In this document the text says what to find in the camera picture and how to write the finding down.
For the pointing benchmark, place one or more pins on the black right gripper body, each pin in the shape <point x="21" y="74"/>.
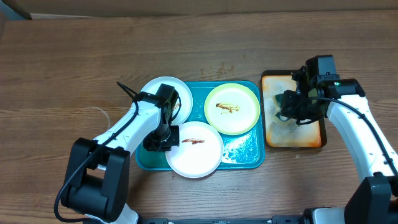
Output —
<point x="298" y="109"/>

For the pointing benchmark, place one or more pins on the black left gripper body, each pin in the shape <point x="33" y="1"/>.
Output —
<point x="163" y="139"/>

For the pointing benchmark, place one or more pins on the yellow plate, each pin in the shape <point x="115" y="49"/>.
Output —
<point x="232" y="109"/>

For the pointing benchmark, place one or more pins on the teal plastic tray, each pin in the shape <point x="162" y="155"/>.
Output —
<point x="244" y="151"/>

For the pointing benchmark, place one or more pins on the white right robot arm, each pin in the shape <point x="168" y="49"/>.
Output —
<point x="343" y="103"/>

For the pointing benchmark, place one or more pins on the pale pink plate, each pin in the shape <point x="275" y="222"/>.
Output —
<point x="199" y="152"/>

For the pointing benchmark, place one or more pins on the green yellow sponge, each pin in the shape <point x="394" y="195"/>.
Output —
<point x="278" y="100"/>

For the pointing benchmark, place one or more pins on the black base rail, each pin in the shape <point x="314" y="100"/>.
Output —
<point x="278" y="219"/>

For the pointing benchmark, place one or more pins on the black soapy water tray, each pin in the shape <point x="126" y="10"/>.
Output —
<point x="282" y="131"/>

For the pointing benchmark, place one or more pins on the white plate with sauce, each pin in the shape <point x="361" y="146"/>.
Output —
<point x="185" y="104"/>

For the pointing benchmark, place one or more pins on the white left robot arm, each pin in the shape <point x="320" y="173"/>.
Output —
<point x="96" y="182"/>

